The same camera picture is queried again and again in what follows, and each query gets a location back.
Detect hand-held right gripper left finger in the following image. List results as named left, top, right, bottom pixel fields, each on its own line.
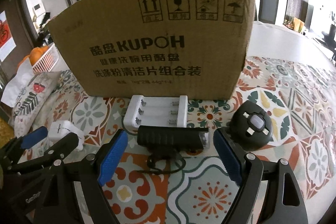
left=33, top=129, right=129, bottom=224

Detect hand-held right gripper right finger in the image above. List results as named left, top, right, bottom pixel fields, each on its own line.
left=213, top=129, right=309, bottom=224

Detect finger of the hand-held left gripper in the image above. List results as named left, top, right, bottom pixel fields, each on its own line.
left=0, top=126, right=49, bottom=165
left=8, top=132, right=82, bottom=174

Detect white plug adapter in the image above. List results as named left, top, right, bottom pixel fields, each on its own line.
left=49, top=120, right=86, bottom=151

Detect black bike light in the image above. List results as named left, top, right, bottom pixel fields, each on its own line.
left=138, top=125, right=211, bottom=175

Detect brown cardboard box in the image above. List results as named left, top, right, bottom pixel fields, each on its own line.
left=43, top=0, right=258, bottom=100

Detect black round device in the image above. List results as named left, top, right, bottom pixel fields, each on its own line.
left=230, top=101, right=274, bottom=151

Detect floral tissue pack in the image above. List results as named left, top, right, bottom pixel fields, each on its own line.
left=1, top=64, right=80, bottom=123

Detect white battery charger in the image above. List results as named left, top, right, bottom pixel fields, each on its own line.
left=123, top=94, right=189, bottom=130

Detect patterned tablecloth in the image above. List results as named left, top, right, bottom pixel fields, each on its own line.
left=12, top=22, right=336, bottom=224

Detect white fruit basket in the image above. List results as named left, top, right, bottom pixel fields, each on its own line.
left=28, top=45, right=60, bottom=74

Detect white shelf with clutter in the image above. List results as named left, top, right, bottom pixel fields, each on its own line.
left=34, top=12, right=56, bottom=47

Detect yellow packages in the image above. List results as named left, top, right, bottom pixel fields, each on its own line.
left=291, top=17, right=304, bottom=33

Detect red wall poster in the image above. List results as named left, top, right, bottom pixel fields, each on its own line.
left=0, top=11, right=17, bottom=62

